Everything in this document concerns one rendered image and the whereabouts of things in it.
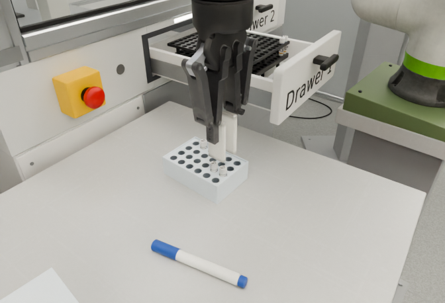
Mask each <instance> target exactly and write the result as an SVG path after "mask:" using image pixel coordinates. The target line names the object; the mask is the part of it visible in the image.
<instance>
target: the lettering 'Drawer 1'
mask: <svg viewBox="0 0 445 303"><path fill-rule="evenodd" d="M318 74H319V76H318V77H317V76H316V79H315V75H314V78H313V82H314V79H315V85H316V84H318V82H319V81H318V82H317V79H318V78H319V77H320V76H321V72H320V71H319V72H318V73H317V75H318ZM310 84H311V89H312V87H313V83H312V78H311V81H310ZM310 84H309V80H308V87H307V92H308V91H309V88H310ZM303 86H305V87H306V84H303V85H302V87H303ZM302 87H301V88H302ZM299 90H300V88H299V89H298V90H297V92H296V98H295V103H296V101H297V93H298V91H299ZM303 90H304V93H303V95H305V88H304V89H303ZM303 90H302V91H303ZM302 91H301V93H302ZM290 93H293V100H294V95H295V92H294V90H292V91H290V92H289V93H288V94H287V105H286V110H288V109H289V108H290V107H291V105H292V104H293V100H292V102H291V104H290V106H289V107H288V108H287V106H288V100H289V94H290ZM303 95H302V96H301V94H300V98H302V97H303Z"/></svg>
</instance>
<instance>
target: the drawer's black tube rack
mask: <svg viewBox="0 0 445 303"><path fill-rule="evenodd" d="M247 36H248V37H251V38H257V39H258V45H257V48H256V51H255V54H254V55H256V54H258V53H260V52H262V51H263V50H266V49H267V48H269V47H270V46H273V45H274V44H276V43H278V42H279V39H278V38H272V37H268V36H262V35H258V34H252V33H248V32H247ZM197 39H198V32H195V33H193V34H190V35H188V36H184V37H183V38H180V39H177V40H174V41H172V42H169V43H168V46H170V47H173V48H176V53H175V54H179V55H182V56H187V57H190V58H191V57H192V56H193V55H194V54H195V52H196V43H197ZM179 49H181V50H179ZM288 55H289V53H286V54H284V55H282V56H279V51H276V52H275V53H273V54H272V55H270V56H268V57H266V58H265V59H263V60H261V61H260V62H258V63H256V64H254V65H253V66H252V74H254V75H259V76H260V75H261V77H264V73H265V72H266V71H268V70H269V69H271V68H272V67H274V66H275V65H276V67H278V66H279V63H280V62H282V61H283V60H285V59H286V58H288Z"/></svg>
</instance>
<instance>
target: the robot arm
mask: <svg viewBox="0 0 445 303"><path fill-rule="evenodd" d="M351 4H352V8H353V10H354V12H355V13H356V14H357V15H358V16H359V17H360V18H361V19H362V20H364V21H366V22H370V23H373V24H377V25H379V26H384V27H387V28H391V29H393V30H398V31H400V32H404V33H406V34H408V36H409V41H408V44H407V47H406V49H405V57H404V60H403V63H402V65H401V67H400V68H399V69H398V71H397V72H396V73H395V74H394V75H392V76H391V77H390V78H389V82H388V88H389V89H390V90H391V91H392V92H393V93H394V94H396V95H397V96H398V97H401V98H402V99H405V100H406V101H409V102H412V103H415V104H418V105H422V106H426V107H436V108H444V107H445V0H351ZM191 7H192V22H193V26H194V27H195V29H196V30H197V32H198V39H197V43H196V52H195V54H194V55H193V56H192V57H191V59H190V60H188V59H186V58H184V59H183V60H182V61H181V66H182V68H183V70H184V72H185V74H186V76H187V81H188V85H189V92H190V97H191V104H192V109H193V115H194V120H195V121H196V122H198V123H199V124H202V125H204V126H206V135H207V141H208V147H209V156H210V157H212V158H214V159H216V160H218V161H220V162H222V163H224V162H225V161H226V152H228V153H231V154H233V155H234V154H236V139H237V127H238V114H239V115H243V114H244V112H245V109H243V108H241V106H242V105H246V104H247V103H248V97H249V91H250V82H251V76H252V66H253V61H254V54H255V51H256V48H257V45H258V39H257V38H251V37H248V36H247V32H246V30H248V29H249V28H250V27H251V26H252V24H253V13H254V0H191ZM240 94H242V96H241V95H240ZM223 107H224V109H226V110H224V109H223Z"/></svg>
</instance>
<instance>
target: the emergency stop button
mask: <svg viewBox="0 0 445 303"><path fill-rule="evenodd" d="M83 100H84V103H85V105H86V106H87V107H89V108H93V109H95V108H99V107H100V106H101V105H102V104H103V102H104V100H105V93H104V90H102V88H100V87H96V86H94V87H90V88H89V89H88V90H87V91H86V92H85V94H84V96H83Z"/></svg>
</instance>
